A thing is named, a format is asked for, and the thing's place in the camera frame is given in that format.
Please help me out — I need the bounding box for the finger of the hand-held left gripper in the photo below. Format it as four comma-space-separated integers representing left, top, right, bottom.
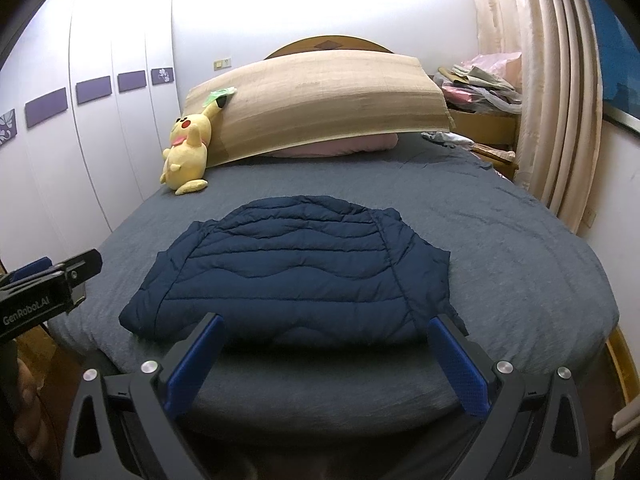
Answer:
52, 249, 103, 286
0, 256, 55, 287

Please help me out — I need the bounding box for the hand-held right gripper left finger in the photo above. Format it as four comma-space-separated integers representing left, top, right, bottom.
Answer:
60, 312, 226, 480

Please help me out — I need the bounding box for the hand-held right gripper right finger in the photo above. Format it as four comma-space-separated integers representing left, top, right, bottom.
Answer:
427, 315, 593, 480

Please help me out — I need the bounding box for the navy puffer jacket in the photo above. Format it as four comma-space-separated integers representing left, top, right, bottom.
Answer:
119, 195, 468, 351

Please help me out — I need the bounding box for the pile of bags and clothes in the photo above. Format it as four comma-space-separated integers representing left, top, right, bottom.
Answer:
432, 52, 523, 111

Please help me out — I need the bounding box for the person's left hand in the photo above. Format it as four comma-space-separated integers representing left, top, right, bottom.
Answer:
15, 357, 46, 443

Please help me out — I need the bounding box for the cardboard box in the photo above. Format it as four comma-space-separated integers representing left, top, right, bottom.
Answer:
17, 322, 58, 361

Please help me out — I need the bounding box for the white wardrobe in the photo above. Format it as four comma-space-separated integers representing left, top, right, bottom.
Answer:
0, 0, 176, 271

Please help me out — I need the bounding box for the grey bed blanket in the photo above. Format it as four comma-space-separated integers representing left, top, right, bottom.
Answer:
47, 135, 618, 431

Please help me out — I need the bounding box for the yellow plush toy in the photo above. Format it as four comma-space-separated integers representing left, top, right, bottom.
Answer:
160, 96, 228, 196

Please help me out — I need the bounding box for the green plastic packet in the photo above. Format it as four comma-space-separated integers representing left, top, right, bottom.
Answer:
202, 87, 236, 107

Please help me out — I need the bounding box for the grey white cloth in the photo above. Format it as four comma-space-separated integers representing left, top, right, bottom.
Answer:
421, 131, 473, 150

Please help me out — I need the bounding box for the wooden nightstand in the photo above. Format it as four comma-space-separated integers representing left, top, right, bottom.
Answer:
447, 107, 518, 178

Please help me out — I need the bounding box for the pink pillow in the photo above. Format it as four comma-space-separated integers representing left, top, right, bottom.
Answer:
272, 132, 399, 158

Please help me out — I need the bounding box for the beige curtain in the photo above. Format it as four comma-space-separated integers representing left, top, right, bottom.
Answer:
465, 0, 606, 236

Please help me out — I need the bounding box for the wooden headboard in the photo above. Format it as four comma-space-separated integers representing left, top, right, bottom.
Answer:
262, 35, 393, 61

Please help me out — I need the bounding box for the dark framed window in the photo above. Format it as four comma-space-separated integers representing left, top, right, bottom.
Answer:
582, 0, 640, 136

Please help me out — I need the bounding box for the wooden bed frame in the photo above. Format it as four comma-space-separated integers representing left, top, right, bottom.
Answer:
605, 327, 633, 406

